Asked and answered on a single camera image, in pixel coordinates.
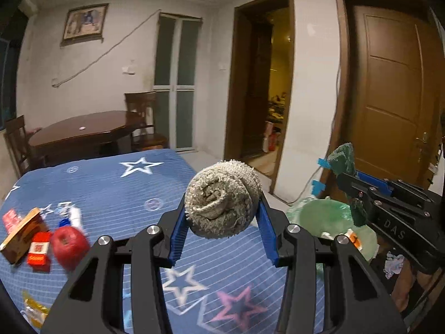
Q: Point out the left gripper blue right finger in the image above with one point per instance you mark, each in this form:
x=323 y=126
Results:
x=267 y=232

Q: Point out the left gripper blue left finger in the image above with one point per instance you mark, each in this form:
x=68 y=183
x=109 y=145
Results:
x=179 y=234

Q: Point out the grey towel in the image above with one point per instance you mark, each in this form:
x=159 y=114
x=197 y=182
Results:
x=221 y=200

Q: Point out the green cloth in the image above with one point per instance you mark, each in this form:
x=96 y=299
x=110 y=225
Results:
x=342 y=160

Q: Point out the green lined trash bin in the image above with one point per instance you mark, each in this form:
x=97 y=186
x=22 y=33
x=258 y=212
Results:
x=328 y=218

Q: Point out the person's right hand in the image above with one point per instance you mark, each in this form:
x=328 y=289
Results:
x=406 y=280

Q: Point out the blue tape strip lower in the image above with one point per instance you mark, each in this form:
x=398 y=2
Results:
x=317 y=187

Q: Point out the blue tape strip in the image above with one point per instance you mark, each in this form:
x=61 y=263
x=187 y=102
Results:
x=324 y=163
x=317 y=187

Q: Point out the blue tape strip upper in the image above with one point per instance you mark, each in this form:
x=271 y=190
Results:
x=324 y=163

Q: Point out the red apple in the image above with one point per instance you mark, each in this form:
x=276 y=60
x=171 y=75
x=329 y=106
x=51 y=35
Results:
x=69 y=246

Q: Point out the blue bottle cap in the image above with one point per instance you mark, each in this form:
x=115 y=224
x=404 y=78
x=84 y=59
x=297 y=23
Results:
x=64 y=222

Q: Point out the brown wooden door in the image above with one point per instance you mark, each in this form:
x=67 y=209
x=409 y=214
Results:
x=391 y=88

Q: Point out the dark wooden dining table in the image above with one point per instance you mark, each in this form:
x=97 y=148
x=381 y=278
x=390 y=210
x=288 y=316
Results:
x=81 y=137

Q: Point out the wooden chair by door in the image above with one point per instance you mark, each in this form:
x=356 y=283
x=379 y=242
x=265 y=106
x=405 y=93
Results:
x=145 y=137

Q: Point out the red cigarette box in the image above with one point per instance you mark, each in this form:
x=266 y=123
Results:
x=38 y=257

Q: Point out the yellow plastic wrapper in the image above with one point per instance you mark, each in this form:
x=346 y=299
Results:
x=34 y=312

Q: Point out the yellow toothpaste box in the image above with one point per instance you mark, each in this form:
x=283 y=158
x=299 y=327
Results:
x=17 y=243

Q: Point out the red tissue pack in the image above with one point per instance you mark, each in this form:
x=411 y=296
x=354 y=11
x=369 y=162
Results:
x=11 y=220

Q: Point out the glass panel door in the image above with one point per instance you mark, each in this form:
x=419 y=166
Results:
x=174 y=81

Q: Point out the wooden chair at left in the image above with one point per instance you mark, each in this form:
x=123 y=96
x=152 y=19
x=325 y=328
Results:
x=17 y=138

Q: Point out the framed wall picture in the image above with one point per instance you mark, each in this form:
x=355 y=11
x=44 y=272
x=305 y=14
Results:
x=84 y=24

